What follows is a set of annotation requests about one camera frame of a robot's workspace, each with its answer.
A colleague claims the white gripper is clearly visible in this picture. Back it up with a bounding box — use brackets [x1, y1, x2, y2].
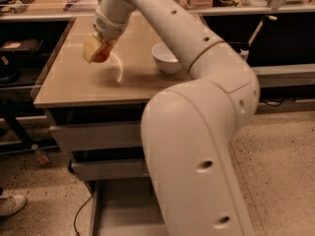
[82, 8, 127, 63]

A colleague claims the red apple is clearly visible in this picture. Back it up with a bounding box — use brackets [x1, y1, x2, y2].
[94, 43, 111, 63]

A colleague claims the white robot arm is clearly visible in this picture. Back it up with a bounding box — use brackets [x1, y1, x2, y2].
[83, 0, 260, 236]

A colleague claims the grey drawer cabinet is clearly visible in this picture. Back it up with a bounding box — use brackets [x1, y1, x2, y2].
[30, 12, 205, 236]

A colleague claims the grey top drawer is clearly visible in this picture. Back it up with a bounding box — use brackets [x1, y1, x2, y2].
[50, 121, 142, 151]

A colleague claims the grey middle drawer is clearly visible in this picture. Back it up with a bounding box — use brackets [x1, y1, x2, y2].
[72, 158, 149, 181]

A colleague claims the grey open bottom drawer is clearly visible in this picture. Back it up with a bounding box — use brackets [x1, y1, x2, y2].
[89, 178, 168, 236]

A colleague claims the white ceramic bowl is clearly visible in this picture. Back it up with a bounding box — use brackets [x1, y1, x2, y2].
[152, 42, 182, 75]

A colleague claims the black shelf box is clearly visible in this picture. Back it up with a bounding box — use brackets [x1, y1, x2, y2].
[0, 39, 42, 53]

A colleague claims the black table leg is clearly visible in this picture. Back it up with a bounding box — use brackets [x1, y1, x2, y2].
[0, 101, 50, 165]

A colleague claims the white handheld tool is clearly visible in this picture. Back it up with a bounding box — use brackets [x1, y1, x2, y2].
[239, 15, 278, 60]

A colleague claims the white sneaker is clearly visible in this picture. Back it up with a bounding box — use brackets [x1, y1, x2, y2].
[0, 195, 28, 217]

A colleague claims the black floor cable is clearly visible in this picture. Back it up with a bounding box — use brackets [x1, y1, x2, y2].
[73, 194, 95, 236]

